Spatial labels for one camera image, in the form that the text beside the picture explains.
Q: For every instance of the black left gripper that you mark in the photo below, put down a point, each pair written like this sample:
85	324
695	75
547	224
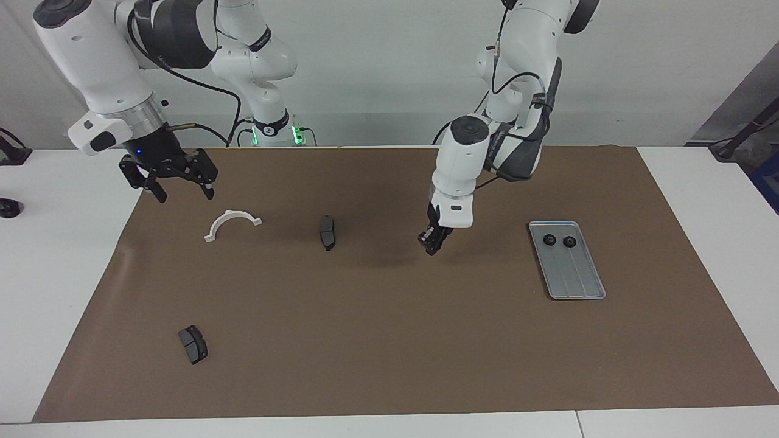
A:
435	231

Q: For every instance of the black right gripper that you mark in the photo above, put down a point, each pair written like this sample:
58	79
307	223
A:
164	161

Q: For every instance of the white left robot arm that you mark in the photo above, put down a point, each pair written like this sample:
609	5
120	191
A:
462	158

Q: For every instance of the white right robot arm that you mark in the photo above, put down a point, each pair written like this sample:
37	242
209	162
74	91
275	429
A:
91	55

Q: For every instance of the silver metal tray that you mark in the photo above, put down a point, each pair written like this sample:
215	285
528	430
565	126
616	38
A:
578	283

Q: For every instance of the dark grey brake pad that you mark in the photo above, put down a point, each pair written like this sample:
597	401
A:
195	347
327	232

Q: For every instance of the brown table mat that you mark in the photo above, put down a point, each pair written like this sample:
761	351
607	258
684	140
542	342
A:
389	340

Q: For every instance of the black table clamp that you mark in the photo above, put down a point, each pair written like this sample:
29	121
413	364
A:
15	157

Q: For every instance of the black round knob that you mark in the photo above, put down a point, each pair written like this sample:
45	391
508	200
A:
8	208

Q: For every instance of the black stand pole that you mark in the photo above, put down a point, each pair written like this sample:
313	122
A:
724	152

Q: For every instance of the blue crate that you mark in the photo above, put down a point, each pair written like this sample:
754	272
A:
770	182

